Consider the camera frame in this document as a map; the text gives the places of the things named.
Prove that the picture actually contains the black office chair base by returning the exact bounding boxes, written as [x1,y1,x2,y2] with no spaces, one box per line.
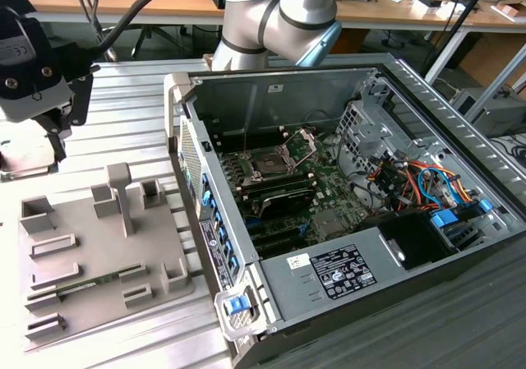
[130,24,194,61]

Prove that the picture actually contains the blue case latch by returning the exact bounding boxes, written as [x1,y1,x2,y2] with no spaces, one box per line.
[227,297,248,316]

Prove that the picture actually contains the metal socket cover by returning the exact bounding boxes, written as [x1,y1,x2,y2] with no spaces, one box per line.
[277,127,317,168]

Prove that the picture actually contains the open PC case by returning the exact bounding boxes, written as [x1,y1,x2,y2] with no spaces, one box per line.
[163,52,526,369]

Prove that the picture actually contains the black slanted pole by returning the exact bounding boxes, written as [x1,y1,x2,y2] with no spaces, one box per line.
[419,0,494,76]

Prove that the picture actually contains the silver CPU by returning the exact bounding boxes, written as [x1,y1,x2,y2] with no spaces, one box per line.
[0,138,57,182]

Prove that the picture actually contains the green RAM stick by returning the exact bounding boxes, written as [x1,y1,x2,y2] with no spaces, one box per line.
[55,270,124,294]

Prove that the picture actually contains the thick black cable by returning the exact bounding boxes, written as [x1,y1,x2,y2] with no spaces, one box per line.
[96,0,198,58]

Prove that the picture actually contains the blue plastic drive clip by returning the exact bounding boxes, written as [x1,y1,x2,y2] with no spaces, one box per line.
[430,208,459,233]

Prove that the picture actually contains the grey computer tower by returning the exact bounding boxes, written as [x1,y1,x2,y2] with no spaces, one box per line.
[451,87,526,138]

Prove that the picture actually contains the black RAM slot bank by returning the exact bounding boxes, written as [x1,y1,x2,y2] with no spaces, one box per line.
[240,170,316,200]

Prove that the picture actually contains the blue wire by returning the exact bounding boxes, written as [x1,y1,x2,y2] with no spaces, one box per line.
[417,165,459,210]

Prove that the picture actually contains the CPU socket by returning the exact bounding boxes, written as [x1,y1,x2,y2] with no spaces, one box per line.
[242,149,301,181]

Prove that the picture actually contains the small cardboard box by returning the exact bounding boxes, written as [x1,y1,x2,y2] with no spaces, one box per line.
[495,2,519,23]

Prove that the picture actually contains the grey power supply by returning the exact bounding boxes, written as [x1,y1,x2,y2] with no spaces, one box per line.
[259,225,408,321]

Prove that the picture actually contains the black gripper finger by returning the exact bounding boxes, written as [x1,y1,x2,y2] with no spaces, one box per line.
[45,132,68,163]

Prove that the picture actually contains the orange yellow wire bundle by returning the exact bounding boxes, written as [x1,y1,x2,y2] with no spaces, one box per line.
[367,159,473,206]

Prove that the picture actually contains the thin cable silver plug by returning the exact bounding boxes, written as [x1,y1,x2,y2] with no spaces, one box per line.
[70,0,119,63]

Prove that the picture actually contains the grey parts rack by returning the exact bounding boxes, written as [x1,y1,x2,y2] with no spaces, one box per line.
[16,162,196,353]

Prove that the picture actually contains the perforated metal drive cage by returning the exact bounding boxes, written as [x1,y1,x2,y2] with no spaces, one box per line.
[335,99,412,173]

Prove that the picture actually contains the green motherboard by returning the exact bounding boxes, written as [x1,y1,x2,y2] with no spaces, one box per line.
[217,124,373,259]

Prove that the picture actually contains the black expansion card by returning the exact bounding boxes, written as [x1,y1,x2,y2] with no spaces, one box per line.
[257,187,316,223]

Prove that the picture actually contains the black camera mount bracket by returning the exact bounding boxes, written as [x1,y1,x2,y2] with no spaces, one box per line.
[53,42,102,128]

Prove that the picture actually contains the silver chipset heatsink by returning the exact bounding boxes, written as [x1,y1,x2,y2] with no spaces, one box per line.
[314,210,344,238]

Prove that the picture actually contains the aluminium profile strut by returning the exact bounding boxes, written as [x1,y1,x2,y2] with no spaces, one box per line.
[467,42,526,120]

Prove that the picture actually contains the black fan shroud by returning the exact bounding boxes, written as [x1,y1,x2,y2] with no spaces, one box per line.
[361,211,457,272]

